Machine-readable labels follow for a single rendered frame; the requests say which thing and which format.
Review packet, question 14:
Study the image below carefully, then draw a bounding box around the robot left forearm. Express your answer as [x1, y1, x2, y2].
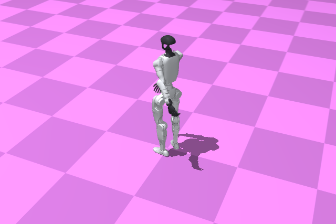
[157, 80, 171, 104]

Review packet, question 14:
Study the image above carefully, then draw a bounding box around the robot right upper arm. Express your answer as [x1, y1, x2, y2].
[175, 50, 183, 61]

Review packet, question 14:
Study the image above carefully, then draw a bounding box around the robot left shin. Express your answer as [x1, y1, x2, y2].
[156, 124, 167, 151]

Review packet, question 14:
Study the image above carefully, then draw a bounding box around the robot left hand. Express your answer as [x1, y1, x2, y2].
[166, 99, 180, 117]

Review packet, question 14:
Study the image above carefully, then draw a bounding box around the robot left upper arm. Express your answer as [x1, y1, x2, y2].
[153, 58, 165, 84]

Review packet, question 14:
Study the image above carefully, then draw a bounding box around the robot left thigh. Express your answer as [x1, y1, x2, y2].
[152, 93, 167, 131]

